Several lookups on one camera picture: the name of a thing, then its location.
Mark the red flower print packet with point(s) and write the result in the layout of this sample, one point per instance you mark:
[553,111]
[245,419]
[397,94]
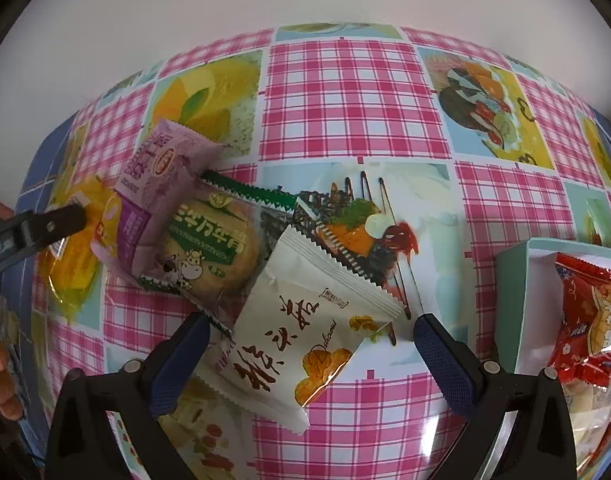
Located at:
[585,310]

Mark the white packet with orange print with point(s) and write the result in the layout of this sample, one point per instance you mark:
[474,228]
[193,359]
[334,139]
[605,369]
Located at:
[295,320]

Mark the white box with teal rim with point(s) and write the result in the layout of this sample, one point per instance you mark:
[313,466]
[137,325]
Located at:
[523,300]

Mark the purple snack packet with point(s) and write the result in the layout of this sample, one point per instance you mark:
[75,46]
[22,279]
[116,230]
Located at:
[155,175]

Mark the yellow jelly packet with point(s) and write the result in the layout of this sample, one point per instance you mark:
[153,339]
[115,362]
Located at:
[75,265]

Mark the person's left hand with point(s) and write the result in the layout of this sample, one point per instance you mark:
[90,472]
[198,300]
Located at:
[0,380]

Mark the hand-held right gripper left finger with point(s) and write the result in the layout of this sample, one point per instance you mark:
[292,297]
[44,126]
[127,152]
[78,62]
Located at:
[178,370]

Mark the clear green-edged biscuit packet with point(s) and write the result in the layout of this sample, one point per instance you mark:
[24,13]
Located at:
[215,255]

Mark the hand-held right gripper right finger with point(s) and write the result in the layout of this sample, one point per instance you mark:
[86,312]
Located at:
[448,370]

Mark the pink checkered printed tablecloth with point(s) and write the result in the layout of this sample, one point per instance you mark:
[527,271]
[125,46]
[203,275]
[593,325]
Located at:
[345,95]

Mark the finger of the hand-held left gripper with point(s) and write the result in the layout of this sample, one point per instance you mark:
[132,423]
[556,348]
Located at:
[50,227]

